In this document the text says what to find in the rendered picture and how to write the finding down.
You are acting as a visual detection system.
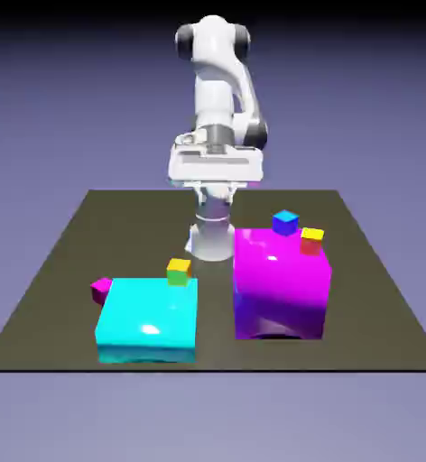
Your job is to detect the large magenta box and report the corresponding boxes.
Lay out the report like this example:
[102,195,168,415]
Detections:
[233,226,333,341]

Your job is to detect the small magenta cube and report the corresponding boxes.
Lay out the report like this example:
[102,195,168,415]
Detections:
[89,276,114,305]

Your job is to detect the small green cube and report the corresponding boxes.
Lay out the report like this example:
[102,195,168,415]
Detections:
[166,257,193,288]

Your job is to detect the small red cube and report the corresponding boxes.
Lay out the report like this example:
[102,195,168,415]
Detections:
[299,226,325,256]

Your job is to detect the large cyan box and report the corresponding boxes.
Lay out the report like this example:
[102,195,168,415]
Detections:
[94,276,199,365]

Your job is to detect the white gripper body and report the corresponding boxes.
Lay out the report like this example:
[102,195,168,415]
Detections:
[167,143,264,189]

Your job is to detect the small blue cube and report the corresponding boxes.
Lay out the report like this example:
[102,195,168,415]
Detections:
[271,209,301,237]

